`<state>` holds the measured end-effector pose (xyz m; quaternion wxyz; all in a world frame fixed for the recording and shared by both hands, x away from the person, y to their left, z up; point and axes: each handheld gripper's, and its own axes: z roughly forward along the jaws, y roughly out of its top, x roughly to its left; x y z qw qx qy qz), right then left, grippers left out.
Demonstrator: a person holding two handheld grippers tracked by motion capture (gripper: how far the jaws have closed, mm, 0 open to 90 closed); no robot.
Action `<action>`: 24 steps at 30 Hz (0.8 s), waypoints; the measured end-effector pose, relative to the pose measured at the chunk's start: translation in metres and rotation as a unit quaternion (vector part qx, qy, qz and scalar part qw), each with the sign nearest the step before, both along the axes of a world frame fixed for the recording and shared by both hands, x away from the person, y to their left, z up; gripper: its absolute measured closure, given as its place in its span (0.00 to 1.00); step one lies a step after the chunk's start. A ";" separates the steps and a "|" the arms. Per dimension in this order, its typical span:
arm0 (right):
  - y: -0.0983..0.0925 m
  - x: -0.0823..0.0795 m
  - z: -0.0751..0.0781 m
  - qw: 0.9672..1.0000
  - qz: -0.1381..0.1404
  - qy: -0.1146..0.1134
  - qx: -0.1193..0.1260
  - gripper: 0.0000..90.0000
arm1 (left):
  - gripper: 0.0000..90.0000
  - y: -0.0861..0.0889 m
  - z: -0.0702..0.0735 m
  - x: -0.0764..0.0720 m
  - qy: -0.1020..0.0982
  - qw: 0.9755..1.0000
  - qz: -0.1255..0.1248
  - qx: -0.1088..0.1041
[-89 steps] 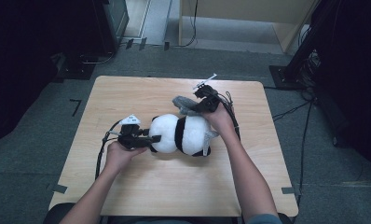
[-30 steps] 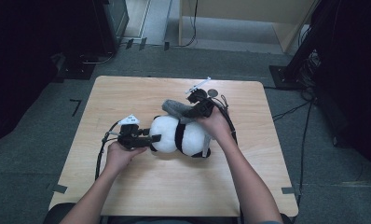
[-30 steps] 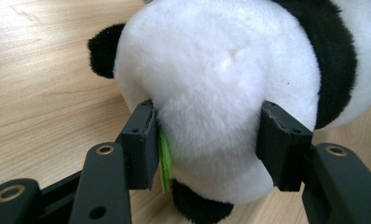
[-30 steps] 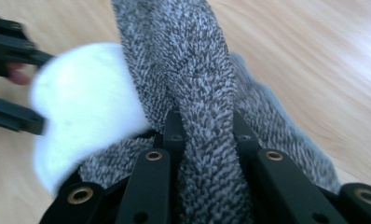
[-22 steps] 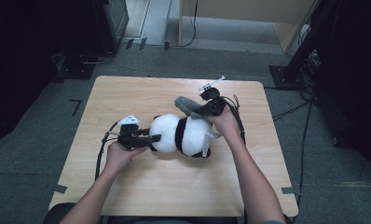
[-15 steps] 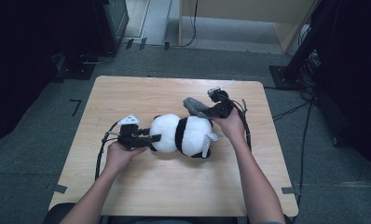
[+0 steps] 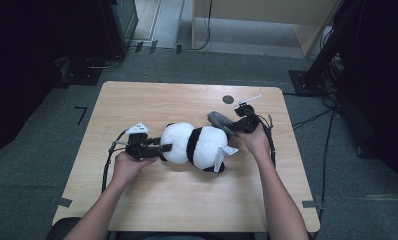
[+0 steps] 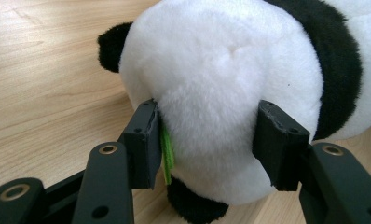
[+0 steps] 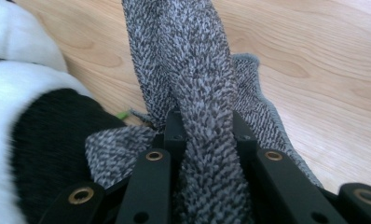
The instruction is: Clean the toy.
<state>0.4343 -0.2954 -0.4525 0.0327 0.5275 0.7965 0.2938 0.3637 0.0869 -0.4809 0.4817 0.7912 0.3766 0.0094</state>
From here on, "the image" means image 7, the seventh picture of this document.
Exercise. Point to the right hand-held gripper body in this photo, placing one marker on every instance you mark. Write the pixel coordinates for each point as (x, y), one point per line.
(250, 123)

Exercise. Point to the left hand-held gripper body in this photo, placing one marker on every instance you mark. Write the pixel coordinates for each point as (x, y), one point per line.
(138, 146)

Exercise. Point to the grey cloth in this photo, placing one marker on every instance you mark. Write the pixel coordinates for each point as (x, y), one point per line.
(218, 119)

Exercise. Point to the panda plush toy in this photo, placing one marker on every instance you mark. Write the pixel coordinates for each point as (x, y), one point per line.
(207, 146)

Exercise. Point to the person's right hand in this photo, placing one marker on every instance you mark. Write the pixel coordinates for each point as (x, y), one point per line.
(258, 145)

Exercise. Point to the person's left hand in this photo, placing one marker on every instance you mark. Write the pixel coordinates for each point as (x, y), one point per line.
(127, 170)

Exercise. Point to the dark round table grommet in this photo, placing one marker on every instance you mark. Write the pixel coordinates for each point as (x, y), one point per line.
(227, 99)

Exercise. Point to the black square stand base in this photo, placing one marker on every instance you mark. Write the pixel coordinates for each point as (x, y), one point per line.
(302, 83)

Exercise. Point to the black flat stand base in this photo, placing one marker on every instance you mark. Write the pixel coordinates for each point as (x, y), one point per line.
(83, 76)

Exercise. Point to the grey tape strip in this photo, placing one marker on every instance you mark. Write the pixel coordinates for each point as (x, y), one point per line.
(64, 202)
(309, 204)

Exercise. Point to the dark tape piece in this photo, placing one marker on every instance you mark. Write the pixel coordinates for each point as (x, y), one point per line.
(153, 46)
(178, 49)
(138, 47)

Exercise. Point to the black chair armrest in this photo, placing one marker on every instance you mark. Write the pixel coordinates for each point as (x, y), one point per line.
(60, 230)

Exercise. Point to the light wooden cabinet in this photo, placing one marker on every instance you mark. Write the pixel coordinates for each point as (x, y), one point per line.
(253, 8)

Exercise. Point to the dark cabinet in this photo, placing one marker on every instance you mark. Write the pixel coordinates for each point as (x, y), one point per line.
(127, 20)

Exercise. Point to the black slanted stand post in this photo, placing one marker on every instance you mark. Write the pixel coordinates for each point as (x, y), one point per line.
(330, 43)

